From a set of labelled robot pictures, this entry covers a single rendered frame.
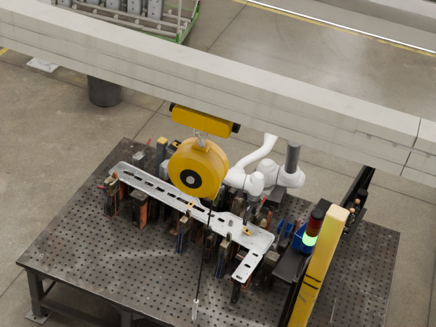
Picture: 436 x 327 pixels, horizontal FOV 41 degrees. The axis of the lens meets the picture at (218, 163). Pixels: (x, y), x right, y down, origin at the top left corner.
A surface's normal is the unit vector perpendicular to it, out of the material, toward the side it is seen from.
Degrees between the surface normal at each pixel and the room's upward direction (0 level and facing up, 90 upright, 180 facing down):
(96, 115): 0
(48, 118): 0
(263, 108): 90
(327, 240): 90
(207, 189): 93
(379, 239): 0
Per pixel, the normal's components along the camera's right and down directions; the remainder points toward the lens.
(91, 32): 0.12, -0.75
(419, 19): -0.36, 0.58
